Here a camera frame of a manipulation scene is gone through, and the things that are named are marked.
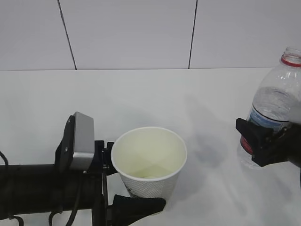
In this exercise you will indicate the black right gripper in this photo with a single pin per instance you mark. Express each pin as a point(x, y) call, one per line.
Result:
point(278, 149)

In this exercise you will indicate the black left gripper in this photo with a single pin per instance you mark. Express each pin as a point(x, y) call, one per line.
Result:
point(96, 165)

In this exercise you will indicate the clear plastic water bottle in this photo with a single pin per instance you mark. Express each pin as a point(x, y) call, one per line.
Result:
point(277, 101)

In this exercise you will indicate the white paper cup green logo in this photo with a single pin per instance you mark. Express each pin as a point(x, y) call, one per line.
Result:
point(149, 161)

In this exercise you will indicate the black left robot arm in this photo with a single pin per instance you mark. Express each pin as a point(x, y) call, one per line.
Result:
point(30, 189)

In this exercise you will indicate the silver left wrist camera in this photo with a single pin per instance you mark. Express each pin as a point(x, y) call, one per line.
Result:
point(77, 147)

